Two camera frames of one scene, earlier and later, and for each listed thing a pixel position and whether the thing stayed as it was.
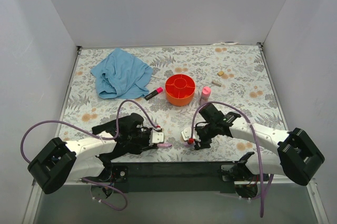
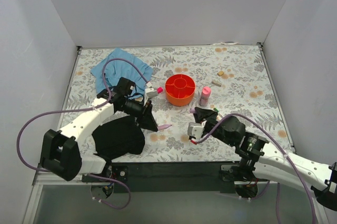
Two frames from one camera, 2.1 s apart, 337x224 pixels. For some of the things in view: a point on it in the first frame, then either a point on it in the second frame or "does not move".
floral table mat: x=235 y=78 does not move
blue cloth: x=119 y=74 does not move
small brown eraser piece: x=216 y=83 does not move
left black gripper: x=147 y=140 -> x=144 y=111
